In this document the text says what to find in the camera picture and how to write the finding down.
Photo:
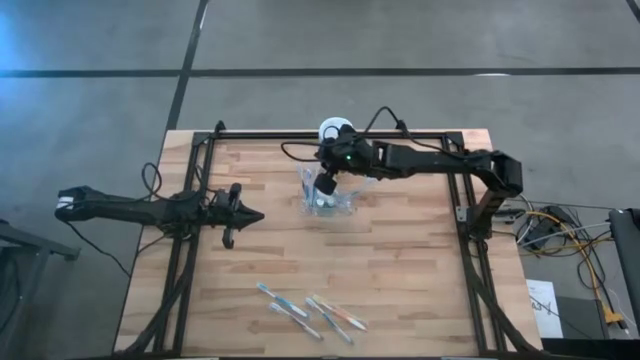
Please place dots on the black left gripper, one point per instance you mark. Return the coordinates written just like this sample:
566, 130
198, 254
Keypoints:
225, 212

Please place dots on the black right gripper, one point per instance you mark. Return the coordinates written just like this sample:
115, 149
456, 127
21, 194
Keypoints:
350, 160

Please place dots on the small teal mouthwash bottle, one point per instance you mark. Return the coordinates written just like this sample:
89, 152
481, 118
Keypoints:
330, 202
320, 202

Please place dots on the blue white toothbrush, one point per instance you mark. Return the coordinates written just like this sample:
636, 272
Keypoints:
310, 186
330, 322
282, 301

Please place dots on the orange white toothbrush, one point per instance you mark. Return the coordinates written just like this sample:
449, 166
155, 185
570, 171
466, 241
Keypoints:
342, 315

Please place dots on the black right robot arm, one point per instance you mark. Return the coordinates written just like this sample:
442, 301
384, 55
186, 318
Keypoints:
430, 160

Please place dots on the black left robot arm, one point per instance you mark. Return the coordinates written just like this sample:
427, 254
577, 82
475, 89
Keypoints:
130, 211

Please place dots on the yellow canister white lid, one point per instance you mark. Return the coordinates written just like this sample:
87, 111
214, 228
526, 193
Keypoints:
334, 122

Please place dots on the clear acrylic organizer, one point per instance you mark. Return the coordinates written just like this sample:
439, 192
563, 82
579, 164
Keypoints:
345, 205

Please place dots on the black power box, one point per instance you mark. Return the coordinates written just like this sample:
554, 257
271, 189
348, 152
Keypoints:
539, 231

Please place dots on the black metal stand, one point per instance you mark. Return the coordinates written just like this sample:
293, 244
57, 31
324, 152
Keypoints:
35, 240

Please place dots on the white paper sheet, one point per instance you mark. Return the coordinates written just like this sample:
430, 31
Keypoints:
542, 310

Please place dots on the dark grey floor mat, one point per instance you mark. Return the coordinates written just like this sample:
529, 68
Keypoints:
582, 320

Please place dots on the black case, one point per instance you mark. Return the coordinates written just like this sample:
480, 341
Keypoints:
627, 260

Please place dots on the black floor equipment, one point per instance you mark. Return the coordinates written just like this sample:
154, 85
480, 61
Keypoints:
590, 351

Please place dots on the black aluminium table frame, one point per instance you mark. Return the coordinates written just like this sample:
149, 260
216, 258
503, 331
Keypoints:
250, 135

